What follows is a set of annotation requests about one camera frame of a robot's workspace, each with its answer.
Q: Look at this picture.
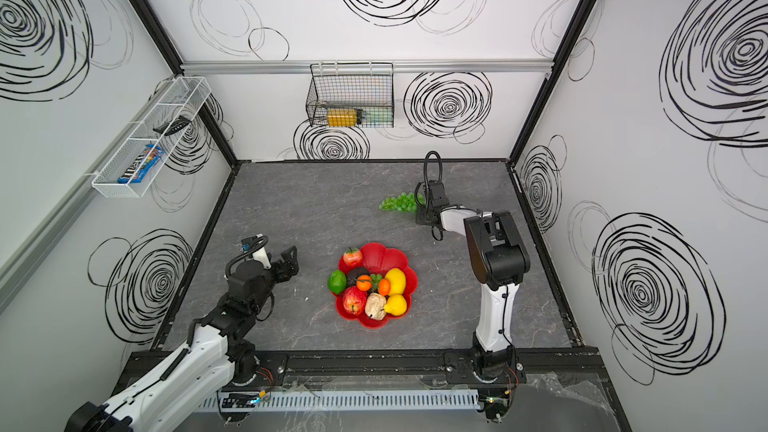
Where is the green grape bunch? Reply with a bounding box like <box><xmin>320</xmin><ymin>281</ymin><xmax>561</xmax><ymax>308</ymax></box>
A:
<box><xmin>379</xmin><ymin>192</ymin><xmax>424</xmax><ymax>213</ymax></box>

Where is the green lime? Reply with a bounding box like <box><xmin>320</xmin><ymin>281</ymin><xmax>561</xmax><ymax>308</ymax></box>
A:
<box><xmin>327</xmin><ymin>270</ymin><xmax>347</xmax><ymax>296</ymax></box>

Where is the red strawberry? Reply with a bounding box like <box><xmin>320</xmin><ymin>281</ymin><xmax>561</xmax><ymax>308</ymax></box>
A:
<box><xmin>342</xmin><ymin>248</ymin><xmax>363</xmax><ymax>268</ymax></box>

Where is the red flower-shaped fruit bowl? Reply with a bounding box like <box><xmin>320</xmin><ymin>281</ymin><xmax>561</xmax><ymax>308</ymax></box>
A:
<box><xmin>334</xmin><ymin>242</ymin><xmax>419</xmax><ymax>329</ymax></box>

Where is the yellow lemon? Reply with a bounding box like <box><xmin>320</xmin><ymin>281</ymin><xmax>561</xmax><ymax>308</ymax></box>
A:
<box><xmin>384</xmin><ymin>268</ymin><xmax>407</xmax><ymax>296</ymax></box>

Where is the red apple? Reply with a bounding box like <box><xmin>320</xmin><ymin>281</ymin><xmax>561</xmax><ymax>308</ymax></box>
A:
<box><xmin>342</xmin><ymin>287</ymin><xmax>368</xmax><ymax>317</ymax></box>

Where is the orange tangerine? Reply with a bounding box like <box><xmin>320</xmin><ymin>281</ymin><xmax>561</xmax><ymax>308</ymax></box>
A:
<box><xmin>355</xmin><ymin>275</ymin><xmax>373</xmax><ymax>292</ymax></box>
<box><xmin>377</xmin><ymin>278</ymin><xmax>391</xmax><ymax>296</ymax></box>

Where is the beige garlic bulb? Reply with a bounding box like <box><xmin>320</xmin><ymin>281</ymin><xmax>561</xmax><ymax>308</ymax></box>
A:
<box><xmin>365</xmin><ymin>293</ymin><xmax>387</xmax><ymax>321</ymax></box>

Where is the yellow pear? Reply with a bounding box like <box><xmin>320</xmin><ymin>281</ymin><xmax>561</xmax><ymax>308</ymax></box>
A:
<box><xmin>384</xmin><ymin>294</ymin><xmax>408</xmax><ymax>317</ymax></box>

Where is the dark avocado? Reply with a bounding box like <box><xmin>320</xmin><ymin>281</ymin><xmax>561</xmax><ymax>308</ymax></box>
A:
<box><xmin>346</xmin><ymin>267</ymin><xmax>369</xmax><ymax>287</ymax></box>

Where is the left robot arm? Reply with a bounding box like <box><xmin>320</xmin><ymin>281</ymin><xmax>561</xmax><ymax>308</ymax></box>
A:
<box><xmin>65</xmin><ymin>234</ymin><xmax>300</xmax><ymax>431</ymax></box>

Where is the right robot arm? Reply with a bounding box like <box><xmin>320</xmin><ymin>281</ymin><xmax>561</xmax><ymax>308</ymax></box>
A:
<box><xmin>413</xmin><ymin>151</ymin><xmax>531</xmax><ymax>383</ymax></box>

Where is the green item in basket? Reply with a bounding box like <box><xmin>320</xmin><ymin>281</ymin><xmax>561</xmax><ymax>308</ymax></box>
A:
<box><xmin>360</xmin><ymin>107</ymin><xmax>394</xmax><ymax>128</ymax></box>

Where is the yellow box in basket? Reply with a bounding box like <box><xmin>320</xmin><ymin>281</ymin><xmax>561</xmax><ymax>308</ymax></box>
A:
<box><xmin>326</xmin><ymin>108</ymin><xmax>360</xmax><ymax>128</ymax></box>

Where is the blue candy packet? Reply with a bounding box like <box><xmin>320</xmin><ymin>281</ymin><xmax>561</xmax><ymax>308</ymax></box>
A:
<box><xmin>117</xmin><ymin>144</ymin><xmax>165</xmax><ymax>184</ymax></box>

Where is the black remote control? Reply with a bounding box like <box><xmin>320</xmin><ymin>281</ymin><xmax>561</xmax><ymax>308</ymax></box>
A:
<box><xmin>153</xmin><ymin>115</ymin><xmax>191</xmax><ymax>137</ymax></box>

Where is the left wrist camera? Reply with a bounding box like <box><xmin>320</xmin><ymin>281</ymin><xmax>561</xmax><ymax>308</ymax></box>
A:
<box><xmin>241</xmin><ymin>234</ymin><xmax>271</xmax><ymax>269</ymax></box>

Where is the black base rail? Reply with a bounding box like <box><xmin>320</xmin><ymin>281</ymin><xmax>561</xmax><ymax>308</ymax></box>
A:
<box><xmin>225</xmin><ymin>347</ymin><xmax>607</xmax><ymax>391</ymax></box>

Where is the grey slotted cable duct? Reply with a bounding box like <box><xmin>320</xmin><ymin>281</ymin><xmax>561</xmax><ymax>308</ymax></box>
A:
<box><xmin>197</xmin><ymin>389</ymin><xmax>481</xmax><ymax>414</ymax></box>

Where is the black wire basket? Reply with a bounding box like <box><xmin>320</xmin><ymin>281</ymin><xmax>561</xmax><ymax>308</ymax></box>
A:
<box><xmin>305</xmin><ymin>61</ymin><xmax>395</xmax><ymax>127</ymax></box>

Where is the white wire shelf basket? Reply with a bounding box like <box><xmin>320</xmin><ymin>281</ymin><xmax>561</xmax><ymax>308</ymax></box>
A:
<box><xmin>91</xmin><ymin>76</ymin><xmax>211</xmax><ymax>199</ymax></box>

